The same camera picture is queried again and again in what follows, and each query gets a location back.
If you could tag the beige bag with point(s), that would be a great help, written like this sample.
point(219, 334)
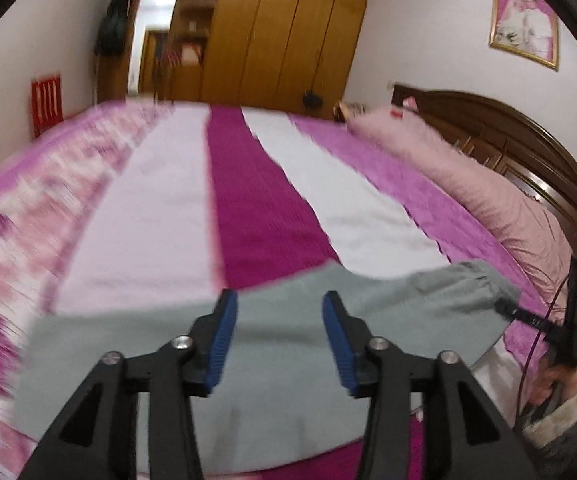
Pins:
point(347, 111)

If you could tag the person's right forearm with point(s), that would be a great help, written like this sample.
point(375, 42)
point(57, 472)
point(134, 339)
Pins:
point(563, 415)

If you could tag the person's right hand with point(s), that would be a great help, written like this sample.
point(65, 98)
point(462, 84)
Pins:
point(555, 382)

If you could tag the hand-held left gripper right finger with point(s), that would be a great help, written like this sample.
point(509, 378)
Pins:
point(338, 345)

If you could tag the wooden wardrobe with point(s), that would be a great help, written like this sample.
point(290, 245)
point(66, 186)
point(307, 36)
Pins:
point(278, 25)

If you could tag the small black bag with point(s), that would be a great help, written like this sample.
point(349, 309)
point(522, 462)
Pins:
point(312, 99)

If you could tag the wooden door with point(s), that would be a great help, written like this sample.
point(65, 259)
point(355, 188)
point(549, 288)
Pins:
point(150, 65)

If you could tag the purple floral bedspread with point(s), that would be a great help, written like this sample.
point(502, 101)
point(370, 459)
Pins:
point(258, 185)

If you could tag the dark wooden headboard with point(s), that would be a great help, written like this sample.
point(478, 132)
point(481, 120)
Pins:
point(518, 135)

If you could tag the gold framed wall picture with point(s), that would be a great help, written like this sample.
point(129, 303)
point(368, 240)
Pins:
point(523, 25)

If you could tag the grey pants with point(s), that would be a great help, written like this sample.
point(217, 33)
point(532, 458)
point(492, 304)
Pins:
point(278, 360)

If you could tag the red wooden chair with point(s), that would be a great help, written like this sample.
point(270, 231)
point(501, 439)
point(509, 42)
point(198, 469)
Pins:
point(46, 105)

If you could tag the long pink pillow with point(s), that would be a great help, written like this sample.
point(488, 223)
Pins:
point(468, 180)

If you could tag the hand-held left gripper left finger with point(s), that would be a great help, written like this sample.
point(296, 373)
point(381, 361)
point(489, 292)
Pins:
point(221, 340)

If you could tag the black hanging jacket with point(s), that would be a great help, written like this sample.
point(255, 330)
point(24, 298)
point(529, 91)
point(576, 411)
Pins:
point(112, 25)

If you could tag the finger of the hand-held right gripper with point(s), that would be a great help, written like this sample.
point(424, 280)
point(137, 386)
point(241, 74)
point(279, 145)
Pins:
point(518, 314)

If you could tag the small pink cushion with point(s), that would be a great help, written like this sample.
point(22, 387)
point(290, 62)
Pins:
point(411, 104)

